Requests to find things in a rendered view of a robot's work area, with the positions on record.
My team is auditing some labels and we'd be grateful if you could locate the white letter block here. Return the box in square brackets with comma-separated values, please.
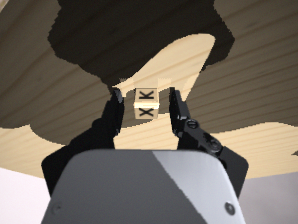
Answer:
[134, 88, 159, 119]

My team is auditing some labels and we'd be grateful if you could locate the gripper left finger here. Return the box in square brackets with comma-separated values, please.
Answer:
[41, 89, 125, 197]

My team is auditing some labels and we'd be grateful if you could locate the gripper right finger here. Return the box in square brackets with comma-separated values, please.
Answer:
[169, 90, 249, 200]

